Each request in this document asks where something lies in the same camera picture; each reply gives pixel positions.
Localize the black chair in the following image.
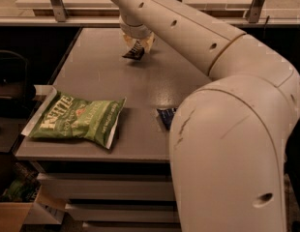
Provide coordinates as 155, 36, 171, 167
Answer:
0, 50, 36, 118

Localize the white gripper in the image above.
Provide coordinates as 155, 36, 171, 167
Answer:
119, 16, 155, 53

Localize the black rxbar chocolate bar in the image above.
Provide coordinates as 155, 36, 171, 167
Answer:
123, 41, 145, 61

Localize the green jalapeno chip bag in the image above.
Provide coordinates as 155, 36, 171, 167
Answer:
22, 87, 126, 149

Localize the cardboard box with snacks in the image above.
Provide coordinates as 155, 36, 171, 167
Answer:
0, 162, 65, 232

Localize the right metal shelf bracket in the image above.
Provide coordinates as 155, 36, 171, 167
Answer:
246, 0, 265, 23

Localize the left metal shelf bracket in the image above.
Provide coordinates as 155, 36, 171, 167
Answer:
50, 0, 67, 22

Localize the grey drawer cabinet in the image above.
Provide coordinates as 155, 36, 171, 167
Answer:
15, 28, 208, 232

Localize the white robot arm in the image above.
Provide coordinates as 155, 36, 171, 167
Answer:
111, 0, 300, 232

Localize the dark blue snack bag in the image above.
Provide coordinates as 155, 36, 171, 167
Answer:
157, 107, 177, 131

